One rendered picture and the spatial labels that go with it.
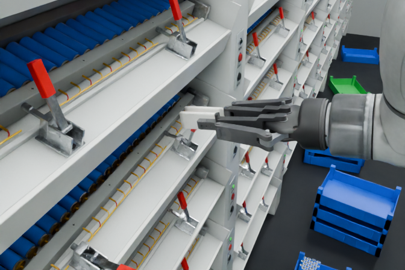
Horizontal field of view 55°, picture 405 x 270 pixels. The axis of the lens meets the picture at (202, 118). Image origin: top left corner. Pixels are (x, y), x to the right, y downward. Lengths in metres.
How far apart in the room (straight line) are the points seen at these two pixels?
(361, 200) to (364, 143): 1.33
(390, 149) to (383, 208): 1.33
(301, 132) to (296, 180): 1.60
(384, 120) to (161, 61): 0.31
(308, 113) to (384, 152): 0.11
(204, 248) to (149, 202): 0.45
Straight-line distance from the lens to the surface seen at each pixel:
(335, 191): 1.87
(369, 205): 1.86
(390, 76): 0.45
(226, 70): 0.77
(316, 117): 0.55
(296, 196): 2.05
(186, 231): 0.82
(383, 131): 0.53
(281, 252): 1.78
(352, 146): 0.54
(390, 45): 0.43
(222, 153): 0.88
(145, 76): 0.53
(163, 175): 0.65
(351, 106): 0.54
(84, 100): 0.46
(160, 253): 0.78
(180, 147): 0.69
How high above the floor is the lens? 1.35
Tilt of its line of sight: 31 degrees down
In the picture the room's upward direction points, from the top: straight up
